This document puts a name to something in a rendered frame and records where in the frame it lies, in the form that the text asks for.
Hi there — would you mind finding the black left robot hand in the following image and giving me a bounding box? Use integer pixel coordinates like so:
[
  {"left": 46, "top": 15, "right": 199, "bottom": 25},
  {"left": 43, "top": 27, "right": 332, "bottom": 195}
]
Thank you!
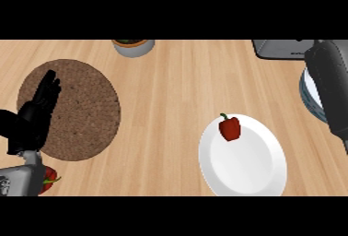
[{"left": 0, "top": 69, "right": 62, "bottom": 157}]

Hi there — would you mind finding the white oval plate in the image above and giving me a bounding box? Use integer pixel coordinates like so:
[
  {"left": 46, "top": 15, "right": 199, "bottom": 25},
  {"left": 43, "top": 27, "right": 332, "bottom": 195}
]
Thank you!
[{"left": 198, "top": 113, "right": 288, "bottom": 197}]

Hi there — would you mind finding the blue and white bowl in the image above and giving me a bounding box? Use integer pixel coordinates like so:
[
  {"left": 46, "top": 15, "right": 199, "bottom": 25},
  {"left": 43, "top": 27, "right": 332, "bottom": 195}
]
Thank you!
[{"left": 298, "top": 67, "right": 329, "bottom": 124}]

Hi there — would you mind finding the round brown woven placemat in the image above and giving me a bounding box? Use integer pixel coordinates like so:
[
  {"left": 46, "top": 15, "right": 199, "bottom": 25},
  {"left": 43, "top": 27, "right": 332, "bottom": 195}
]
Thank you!
[{"left": 16, "top": 58, "right": 123, "bottom": 162}]

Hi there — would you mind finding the large red bell pepper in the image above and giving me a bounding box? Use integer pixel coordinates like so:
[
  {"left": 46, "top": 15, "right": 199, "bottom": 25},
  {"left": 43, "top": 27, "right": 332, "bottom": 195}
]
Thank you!
[{"left": 39, "top": 165, "right": 62, "bottom": 195}]

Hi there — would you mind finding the grey pot with orange rim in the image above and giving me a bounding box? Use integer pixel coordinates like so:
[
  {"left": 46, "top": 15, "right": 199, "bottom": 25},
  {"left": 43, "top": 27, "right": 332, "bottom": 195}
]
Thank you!
[{"left": 111, "top": 39, "right": 157, "bottom": 59}]

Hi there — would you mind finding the small red bell pepper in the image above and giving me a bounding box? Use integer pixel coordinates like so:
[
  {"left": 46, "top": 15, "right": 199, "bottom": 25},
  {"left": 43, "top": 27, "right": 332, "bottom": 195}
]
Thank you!
[{"left": 217, "top": 112, "right": 244, "bottom": 143}]

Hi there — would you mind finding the grey appliance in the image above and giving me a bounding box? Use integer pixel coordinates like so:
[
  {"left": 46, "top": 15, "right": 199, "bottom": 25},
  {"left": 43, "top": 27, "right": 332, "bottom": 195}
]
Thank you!
[{"left": 252, "top": 39, "right": 320, "bottom": 61}]

